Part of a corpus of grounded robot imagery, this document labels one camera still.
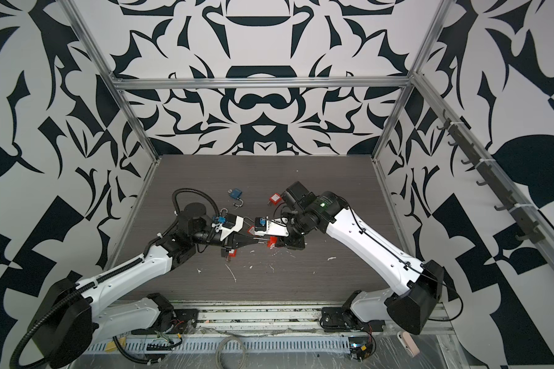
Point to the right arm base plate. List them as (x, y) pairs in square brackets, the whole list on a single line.
[(338, 319)]

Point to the small circuit board right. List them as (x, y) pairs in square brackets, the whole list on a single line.
[(361, 347)]

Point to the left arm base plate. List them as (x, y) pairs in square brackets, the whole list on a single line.
[(180, 321)]

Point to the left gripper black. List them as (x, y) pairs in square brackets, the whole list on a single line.
[(238, 241)]

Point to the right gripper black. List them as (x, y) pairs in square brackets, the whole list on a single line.
[(297, 244)]

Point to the grey hook rail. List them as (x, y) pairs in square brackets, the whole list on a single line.
[(496, 179)]

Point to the yellow connector block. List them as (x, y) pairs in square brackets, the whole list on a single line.
[(115, 345)]

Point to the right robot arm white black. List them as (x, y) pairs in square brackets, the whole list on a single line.
[(415, 286)]

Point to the pink white clip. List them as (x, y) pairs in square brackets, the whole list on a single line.
[(408, 343)]

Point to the aluminium frame crossbar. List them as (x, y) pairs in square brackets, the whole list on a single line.
[(258, 83)]

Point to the blue padlock far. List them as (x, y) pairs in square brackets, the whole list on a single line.
[(236, 195)]

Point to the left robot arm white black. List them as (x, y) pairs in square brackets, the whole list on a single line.
[(74, 315)]

